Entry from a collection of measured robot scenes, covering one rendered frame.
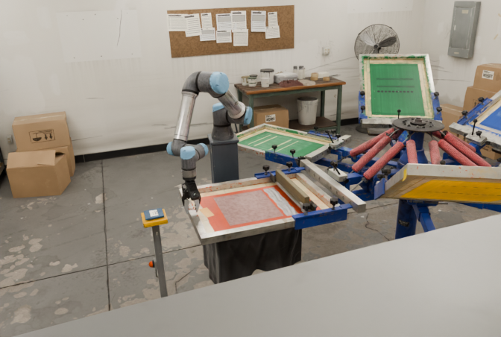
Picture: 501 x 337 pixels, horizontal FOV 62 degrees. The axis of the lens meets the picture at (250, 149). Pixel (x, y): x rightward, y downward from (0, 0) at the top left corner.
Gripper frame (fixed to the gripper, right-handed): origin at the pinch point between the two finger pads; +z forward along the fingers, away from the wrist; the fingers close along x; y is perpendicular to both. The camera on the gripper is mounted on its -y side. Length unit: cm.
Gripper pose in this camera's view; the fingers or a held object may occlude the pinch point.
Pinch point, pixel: (191, 211)
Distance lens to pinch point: 226.7
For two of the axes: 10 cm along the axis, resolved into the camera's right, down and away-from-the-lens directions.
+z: 0.1, 9.4, 3.4
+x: -9.4, 1.2, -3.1
